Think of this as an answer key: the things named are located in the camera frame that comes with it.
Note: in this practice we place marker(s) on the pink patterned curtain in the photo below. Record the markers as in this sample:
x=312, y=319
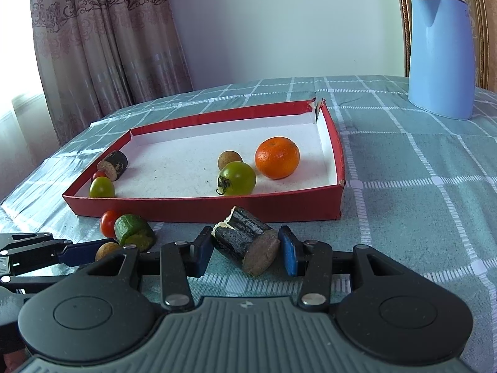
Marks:
x=108, y=46

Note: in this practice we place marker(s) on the red cherry tomato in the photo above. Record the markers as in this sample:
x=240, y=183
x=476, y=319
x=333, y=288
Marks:
x=108, y=223
x=99, y=175

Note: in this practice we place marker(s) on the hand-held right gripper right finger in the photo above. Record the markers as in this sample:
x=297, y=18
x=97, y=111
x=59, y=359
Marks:
x=289, y=254

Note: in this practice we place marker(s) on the small green tomato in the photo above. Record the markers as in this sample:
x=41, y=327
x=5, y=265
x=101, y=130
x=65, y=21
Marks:
x=102, y=188

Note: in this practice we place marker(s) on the bright window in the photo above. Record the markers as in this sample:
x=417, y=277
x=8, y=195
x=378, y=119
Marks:
x=15, y=124

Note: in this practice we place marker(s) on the red cardboard box tray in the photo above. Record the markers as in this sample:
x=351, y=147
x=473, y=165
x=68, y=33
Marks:
x=202, y=206

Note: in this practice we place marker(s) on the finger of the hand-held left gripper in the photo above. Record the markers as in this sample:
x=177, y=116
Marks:
x=75, y=254
x=23, y=283

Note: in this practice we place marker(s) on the brown longan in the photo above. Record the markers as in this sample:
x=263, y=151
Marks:
x=229, y=159
x=106, y=250

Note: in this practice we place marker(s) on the green cucumber piece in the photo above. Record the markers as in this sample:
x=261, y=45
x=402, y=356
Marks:
x=134, y=231

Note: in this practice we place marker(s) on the dark eggplant piece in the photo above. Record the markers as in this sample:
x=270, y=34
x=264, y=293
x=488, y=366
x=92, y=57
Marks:
x=114, y=163

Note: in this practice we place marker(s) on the light blue kettle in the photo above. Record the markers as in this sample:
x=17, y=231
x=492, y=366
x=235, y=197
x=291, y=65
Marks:
x=442, y=54

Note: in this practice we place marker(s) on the large green tomato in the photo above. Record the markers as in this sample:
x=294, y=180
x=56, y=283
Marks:
x=237, y=178

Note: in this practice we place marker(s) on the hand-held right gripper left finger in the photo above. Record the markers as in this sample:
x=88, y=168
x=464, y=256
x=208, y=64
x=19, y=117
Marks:
x=202, y=252

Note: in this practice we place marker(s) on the green checked tablecloth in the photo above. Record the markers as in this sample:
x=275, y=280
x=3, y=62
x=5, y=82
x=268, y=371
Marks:
x=407, y=186

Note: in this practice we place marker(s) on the long dark sugarcane piece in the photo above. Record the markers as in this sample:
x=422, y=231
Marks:
x=244, y=241

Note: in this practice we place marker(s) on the orange mandarin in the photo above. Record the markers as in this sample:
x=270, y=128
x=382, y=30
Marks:
x=277, y=158

